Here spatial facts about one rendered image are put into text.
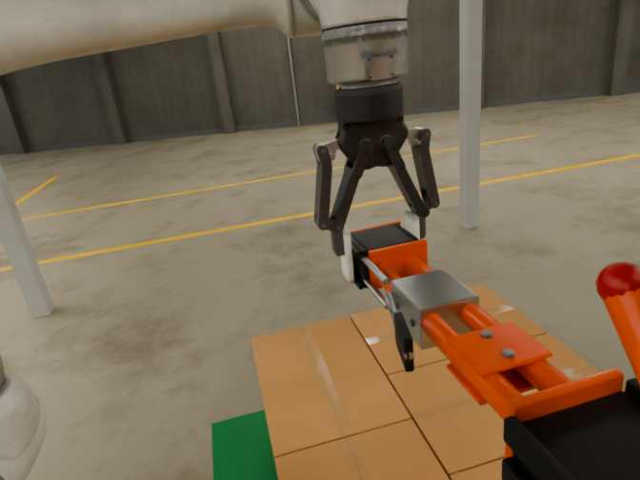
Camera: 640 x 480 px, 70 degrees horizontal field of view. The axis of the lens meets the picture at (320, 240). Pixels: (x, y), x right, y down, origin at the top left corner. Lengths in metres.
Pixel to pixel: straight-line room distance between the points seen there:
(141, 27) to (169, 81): 12.27
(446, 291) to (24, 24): 0.46
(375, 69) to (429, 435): 1.06
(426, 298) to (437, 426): 0.95
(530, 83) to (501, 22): 1.52
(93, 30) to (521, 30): 11.69
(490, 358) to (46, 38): 0.48
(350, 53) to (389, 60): 0.04
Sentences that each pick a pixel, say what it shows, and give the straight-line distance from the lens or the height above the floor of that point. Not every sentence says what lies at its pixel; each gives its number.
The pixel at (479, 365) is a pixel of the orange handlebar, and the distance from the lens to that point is 0.37.
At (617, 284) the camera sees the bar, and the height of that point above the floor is 1.39.
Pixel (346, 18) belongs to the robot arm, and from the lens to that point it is 0.49.
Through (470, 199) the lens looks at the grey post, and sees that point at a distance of 4.08.
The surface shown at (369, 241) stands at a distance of 0.56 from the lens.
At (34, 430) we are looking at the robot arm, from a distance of 1.01.
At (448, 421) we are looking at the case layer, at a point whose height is 0.54.
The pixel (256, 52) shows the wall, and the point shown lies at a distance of 12.04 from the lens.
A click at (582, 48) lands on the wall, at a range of 12.47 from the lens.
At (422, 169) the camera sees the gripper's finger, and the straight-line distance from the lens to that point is 0.56.
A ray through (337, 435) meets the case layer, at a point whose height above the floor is 0.54.
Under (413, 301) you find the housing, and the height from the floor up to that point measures 1.28.
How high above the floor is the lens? 1.51
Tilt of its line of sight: 22 degrees down
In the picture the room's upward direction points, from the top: 7 degrees counter-clockwise
